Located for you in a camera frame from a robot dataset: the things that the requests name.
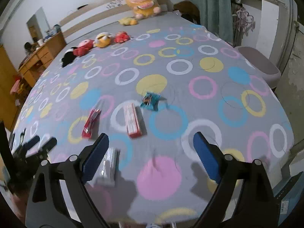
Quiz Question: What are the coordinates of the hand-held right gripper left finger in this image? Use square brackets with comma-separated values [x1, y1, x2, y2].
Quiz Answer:
[25, 133, 110, 228]

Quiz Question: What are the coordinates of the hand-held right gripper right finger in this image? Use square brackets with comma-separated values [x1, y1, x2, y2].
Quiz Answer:
[193, 132, 280, 228]

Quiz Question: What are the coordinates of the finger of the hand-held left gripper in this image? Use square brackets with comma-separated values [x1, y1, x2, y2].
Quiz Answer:
[36, 136, 58, 156]
[20, 135, 41, 151]

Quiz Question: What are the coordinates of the white wrapper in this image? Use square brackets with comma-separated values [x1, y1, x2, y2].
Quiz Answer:
[96, 147, 120, 187]

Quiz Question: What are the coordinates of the red snack wrapper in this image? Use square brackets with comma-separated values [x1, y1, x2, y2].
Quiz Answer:
[81, 109, 102, 139]

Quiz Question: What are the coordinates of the white red long box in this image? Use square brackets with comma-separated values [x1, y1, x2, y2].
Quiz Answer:
[123, 103, 143, 139]

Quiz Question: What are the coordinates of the blue wrapper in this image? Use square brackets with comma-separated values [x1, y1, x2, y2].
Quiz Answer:
[140, 91, 167, 112]

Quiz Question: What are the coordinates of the pink clothes pile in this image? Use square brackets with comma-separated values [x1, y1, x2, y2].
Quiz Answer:
[10, 76, 24, 96]

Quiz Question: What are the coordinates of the yellow wooden wardrobe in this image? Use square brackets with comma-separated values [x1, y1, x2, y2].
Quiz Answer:
[0, 44, 20, 131]

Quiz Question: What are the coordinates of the black plush toy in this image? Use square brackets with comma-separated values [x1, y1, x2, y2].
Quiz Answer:
[59, 49, 77, 67]

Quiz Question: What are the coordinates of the yellow wooden desk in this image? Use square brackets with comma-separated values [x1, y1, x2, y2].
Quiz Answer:
[18, 31, 67, 89]

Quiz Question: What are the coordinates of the blue cardboard box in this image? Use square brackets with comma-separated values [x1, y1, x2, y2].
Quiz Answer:
[273, 171, 304, 228]

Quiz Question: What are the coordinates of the red round plush toy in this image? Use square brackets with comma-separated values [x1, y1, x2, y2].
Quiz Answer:
[72, 39, 94, 57]

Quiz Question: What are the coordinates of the desk clutter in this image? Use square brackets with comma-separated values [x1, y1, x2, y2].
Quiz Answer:
[24, 24, 60, 51]

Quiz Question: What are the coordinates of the grey plastic stool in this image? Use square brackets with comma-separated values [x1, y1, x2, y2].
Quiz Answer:
[234, 46, 281, 90]

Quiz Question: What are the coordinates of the yellow white plush toy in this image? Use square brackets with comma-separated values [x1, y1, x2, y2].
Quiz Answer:
[94, 32, 114, 48]

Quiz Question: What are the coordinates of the small red plush toy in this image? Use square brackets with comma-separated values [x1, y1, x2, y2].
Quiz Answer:
[113, 31, 131, 44]

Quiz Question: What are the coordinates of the striped wooden headboard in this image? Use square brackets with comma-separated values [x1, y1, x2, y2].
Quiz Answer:
[58, 0, 170, 44]

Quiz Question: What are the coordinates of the small yellow-green plush toy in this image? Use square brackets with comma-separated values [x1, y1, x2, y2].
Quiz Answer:
[118, 17, 139, 26]

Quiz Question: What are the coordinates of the pink clothes hangers bunch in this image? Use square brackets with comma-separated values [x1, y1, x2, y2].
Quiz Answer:
[234, 6, 257, 35]

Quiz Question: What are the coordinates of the green leaf-print curtain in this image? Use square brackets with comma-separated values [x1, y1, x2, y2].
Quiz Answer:
[182, 0, 234, 45]

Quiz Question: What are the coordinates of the large yellow plush doll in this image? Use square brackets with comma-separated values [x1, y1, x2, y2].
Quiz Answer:
[125, 0, 162, 19]

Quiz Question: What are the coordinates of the bed with ring-print sheet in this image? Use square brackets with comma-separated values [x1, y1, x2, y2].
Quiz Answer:
[9, 11, 295, 226]

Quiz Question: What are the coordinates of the wall mirror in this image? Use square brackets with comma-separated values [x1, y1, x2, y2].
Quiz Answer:
[26, 7, 52, 41]

